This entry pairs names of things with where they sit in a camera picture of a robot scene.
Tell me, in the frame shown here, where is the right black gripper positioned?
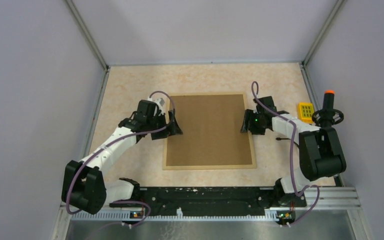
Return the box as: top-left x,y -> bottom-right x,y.
240,109 -> 265,136

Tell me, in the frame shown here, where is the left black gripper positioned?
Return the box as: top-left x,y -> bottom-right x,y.
146,110 -> 183,140

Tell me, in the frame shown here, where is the light wooden picture frame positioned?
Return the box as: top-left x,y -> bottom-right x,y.
162,92 -> 258,172

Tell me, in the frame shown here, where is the brown backing board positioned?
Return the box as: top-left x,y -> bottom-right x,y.
165,94 -> 254,167

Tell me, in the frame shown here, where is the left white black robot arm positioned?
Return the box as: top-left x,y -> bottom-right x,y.
61,97 -> 183,214

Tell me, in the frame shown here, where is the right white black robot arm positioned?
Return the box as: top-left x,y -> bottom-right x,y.
240,91 -> 347,206

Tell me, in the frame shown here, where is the black mini tripod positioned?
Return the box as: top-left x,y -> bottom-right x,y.
275,137 -> 299,148

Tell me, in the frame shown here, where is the yellow grid block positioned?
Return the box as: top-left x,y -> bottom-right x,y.
297,102 -> 315,125

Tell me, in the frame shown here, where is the black microphone orange tip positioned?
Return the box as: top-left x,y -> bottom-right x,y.
311,90 -> 345,128

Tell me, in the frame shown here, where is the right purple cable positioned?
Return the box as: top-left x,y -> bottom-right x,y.
250,80 -> 321,228

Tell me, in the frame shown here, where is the purple cable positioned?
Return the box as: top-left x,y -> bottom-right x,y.
65,90 -> 177,229
250,80 -> 321,228

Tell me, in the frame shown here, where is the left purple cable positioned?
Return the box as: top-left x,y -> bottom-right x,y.
65,90 -> 177,229

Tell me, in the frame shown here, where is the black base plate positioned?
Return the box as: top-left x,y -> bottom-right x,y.
109,186 -> 308,218

